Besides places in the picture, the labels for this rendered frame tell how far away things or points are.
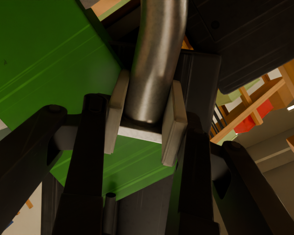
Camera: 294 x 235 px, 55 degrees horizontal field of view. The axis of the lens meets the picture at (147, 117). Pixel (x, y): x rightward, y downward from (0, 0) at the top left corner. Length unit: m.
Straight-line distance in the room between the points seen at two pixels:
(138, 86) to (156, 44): 0.03
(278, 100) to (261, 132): 5.53
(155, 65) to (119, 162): 0.11
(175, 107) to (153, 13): 0.06
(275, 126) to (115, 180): 9.44
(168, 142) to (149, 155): 0.10
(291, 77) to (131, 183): 0.82
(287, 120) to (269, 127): 0.56
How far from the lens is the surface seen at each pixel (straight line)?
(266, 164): 7.79
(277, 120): 9.63
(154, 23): 0.18
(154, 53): 0.18
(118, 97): 0.16
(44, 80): 0.24
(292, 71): 1.02
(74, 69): 0.23
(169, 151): 0.16
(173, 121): 0.15
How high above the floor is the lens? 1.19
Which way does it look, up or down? 6 degrees up
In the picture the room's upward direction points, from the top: 149 degrees clockwise
